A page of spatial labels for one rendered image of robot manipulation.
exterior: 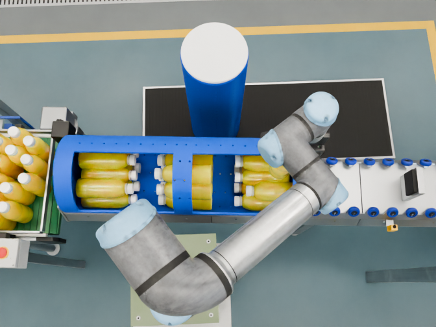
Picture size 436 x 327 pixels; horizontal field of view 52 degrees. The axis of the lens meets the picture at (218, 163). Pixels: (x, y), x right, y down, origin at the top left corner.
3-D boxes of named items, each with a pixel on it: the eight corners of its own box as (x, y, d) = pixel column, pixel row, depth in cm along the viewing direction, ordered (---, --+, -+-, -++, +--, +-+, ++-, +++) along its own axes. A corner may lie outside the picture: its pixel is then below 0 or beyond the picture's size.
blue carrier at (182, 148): (297, 217, 175) (313, 217, 147) (76, 213, 176) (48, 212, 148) (297, 145, 179) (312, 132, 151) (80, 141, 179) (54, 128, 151)
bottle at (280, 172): (278, 183, 147) (287, 170, 129) (264, 167, 148) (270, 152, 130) (294, 170, 148) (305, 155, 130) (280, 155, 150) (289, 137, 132)
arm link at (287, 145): (289, 178, 93) (328, 147, 95) (256, 137, 95) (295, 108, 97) (283, 184, 101) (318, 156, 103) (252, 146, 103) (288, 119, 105)
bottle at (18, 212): (19, 205, 180) (-3, 196, 162) (36, 207, 180) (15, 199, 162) (14, 222, 178) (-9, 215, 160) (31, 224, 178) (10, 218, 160)
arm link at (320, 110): (295, 104, 96) (324, 82, 97) (287, 122, 106) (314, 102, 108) (319, 131, 94) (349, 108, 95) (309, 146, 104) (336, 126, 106)
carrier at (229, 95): (243, 109, 271) (198, 98, 273) (255, 30, 186) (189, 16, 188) (233, 152, 264) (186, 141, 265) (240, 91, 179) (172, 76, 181)
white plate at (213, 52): (254, 29, 185) (254, 31, 186) (190, 15, 187) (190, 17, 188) (239, 89, 178) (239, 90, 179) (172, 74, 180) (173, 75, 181)
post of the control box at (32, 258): (84, 268, 261) (6, 259, 164) (78, 268, 261) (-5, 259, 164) (85, 261, 262) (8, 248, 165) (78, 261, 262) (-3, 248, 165)
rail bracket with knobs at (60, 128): (75, 149, 186) (67, 141, 176) (58, 148, 186) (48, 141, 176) (77, 126, 189) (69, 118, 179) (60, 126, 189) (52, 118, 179)
